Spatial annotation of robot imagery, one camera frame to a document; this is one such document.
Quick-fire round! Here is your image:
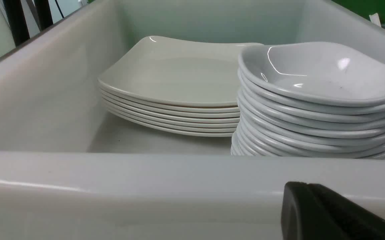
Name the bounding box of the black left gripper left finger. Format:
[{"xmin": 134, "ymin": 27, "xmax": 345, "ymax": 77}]
[{"xmin": 281, "ymin": 181, "xmax": 343, "ymax": 240}]

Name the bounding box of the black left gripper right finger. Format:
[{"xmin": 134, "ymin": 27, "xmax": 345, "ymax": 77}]
[{"xmin": 308, "ymin": 184, "xmax": 385, "ymax": 240}]

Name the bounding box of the stack of white bowls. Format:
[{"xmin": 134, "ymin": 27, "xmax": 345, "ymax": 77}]
[{"xmin": 230, "ymin": 42, "xmax": 385, "ymax": 159}]

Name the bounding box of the stack of white square plates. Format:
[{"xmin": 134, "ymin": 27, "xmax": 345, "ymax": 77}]
[{"xmin": 97, "ymin": 36, "xmax": 254, "ymax": 138}]

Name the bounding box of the green cloth backdrop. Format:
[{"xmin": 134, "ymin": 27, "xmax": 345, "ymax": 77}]
[{"xmin": 333, "ymin": 0, "xmax": 385, "ymax": 24}]

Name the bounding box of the large white plastic bin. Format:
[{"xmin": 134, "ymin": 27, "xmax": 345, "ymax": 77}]
[{"xmin": 0, "ymin": 0, "xmax": 385, "ymax": 240}]

